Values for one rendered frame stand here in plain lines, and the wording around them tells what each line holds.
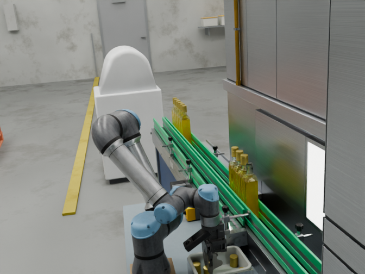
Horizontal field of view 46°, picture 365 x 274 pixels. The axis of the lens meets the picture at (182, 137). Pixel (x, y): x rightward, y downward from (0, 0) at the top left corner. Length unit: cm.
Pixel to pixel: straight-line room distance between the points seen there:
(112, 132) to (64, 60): 1100
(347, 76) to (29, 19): 1205
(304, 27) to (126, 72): 304
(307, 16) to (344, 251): 97
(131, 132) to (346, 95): 108
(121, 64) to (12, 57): 850
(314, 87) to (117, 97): 310
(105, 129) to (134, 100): 289
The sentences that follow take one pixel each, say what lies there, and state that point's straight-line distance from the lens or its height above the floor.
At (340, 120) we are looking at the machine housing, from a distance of 80.
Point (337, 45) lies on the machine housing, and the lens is 79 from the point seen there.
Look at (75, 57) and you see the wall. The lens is 1254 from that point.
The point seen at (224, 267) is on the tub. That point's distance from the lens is 186.
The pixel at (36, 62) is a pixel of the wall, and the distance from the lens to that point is 1268.
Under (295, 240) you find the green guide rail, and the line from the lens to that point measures 168.
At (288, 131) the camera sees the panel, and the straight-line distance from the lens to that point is 177.
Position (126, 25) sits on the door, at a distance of 1239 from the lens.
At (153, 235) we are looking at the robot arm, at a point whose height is 101.
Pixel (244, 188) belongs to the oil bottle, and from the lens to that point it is 190.
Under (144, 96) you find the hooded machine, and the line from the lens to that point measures 450.
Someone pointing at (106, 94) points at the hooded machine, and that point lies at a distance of 450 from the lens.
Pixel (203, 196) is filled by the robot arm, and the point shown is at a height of 113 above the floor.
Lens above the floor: 181
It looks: 17 degrees down
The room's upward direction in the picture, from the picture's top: 4 degrees counter-clockwise
